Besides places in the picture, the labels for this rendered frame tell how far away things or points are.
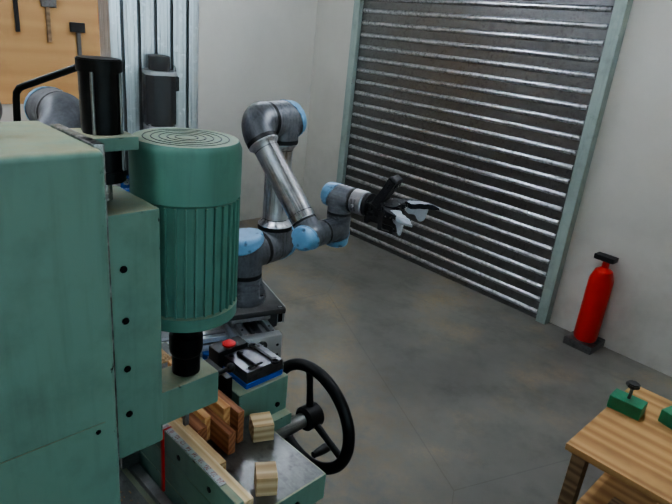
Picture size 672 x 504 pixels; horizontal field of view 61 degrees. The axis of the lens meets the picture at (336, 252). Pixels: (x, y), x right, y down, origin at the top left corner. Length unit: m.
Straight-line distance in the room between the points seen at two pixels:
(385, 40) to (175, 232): 3.96
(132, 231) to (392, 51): 3.94
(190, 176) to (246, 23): 4.13
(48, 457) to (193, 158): 0.46
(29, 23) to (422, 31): 2.61
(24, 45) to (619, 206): 3.76
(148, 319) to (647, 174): 3.17
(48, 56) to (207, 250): 3.47
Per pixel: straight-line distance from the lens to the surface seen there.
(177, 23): 1.83
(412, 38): 4.55
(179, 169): 0.88
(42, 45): 4.30
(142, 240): 0.88
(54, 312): 0.82
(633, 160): 3.73
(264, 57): 5.09
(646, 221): 3.74
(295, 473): 1.16
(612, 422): 2.26
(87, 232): 0.80
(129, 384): 0.98
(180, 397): 1.10
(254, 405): 1.29
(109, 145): 0.86
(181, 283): 0.95
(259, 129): 1.73
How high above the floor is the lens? 1.69
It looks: 21 degrees down
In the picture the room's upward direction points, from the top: 6 degrees clockwise
